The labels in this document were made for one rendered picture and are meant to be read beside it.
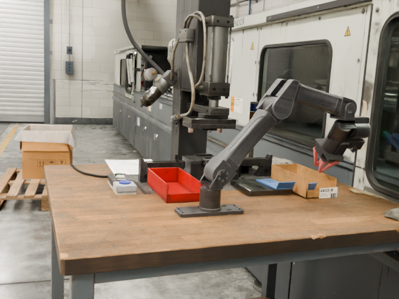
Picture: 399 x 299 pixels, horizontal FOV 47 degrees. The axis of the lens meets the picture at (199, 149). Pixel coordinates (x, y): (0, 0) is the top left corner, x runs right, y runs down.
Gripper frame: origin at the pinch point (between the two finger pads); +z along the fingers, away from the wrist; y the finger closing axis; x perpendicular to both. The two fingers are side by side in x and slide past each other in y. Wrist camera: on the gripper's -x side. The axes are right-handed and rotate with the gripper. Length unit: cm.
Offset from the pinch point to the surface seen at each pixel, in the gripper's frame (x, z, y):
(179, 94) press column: 36, 11, 55
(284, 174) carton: 6.7, 10.4, 6.6
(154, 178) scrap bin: 55, 13, 9
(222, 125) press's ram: 27.2, 3.6, 26.2
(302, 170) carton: -4.8, 13.7, 11.6
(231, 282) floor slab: -25, 148, 41
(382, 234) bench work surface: 2.1, -10.5, -36.2
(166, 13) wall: -200, 384, 870
